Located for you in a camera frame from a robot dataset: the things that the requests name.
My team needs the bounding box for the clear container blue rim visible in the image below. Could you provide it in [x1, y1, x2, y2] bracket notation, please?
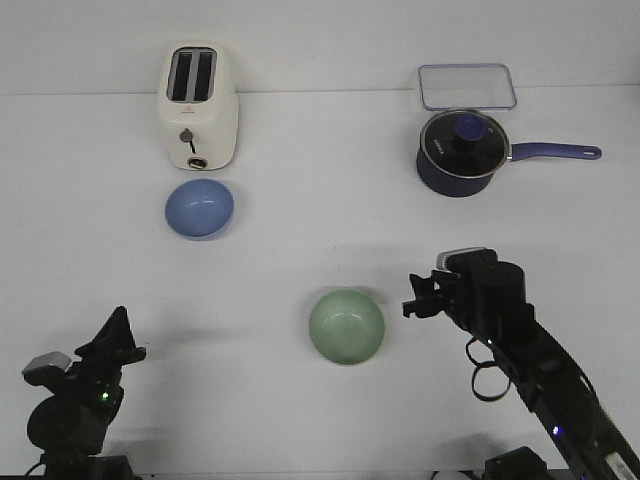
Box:
[418, 63, 518, 112]

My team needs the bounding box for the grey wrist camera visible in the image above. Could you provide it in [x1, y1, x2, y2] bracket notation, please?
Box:
[22, 351, 72, 378]
[436, 247, 486, 271]

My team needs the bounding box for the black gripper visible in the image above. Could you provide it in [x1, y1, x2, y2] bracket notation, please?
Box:
[402, 257, 480, 320]
[70, 306, 146, 415]

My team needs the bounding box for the glass lid blue knob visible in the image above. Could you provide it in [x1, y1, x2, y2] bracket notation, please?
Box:
[420, 109, 510, 179]

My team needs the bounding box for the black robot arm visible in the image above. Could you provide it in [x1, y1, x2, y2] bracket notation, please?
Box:
[402, 248, 639, 479]
[22, 306, 146, 479]

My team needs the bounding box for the white two-slot toaster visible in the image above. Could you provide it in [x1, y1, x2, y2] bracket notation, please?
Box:
[156, 41, 239, 171]

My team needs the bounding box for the blue bowl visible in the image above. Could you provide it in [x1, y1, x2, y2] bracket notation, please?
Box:
[164, 178, 235, 241]

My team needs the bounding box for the green bowl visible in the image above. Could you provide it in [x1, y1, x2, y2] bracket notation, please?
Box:
[308, 289, 386, 366]

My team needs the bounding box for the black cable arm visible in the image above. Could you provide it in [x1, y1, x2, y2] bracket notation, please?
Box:
[464, 335, 512, 402]

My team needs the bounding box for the dark blue saucepan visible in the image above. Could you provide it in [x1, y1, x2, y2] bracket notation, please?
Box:
[415, 110, 603, 199]

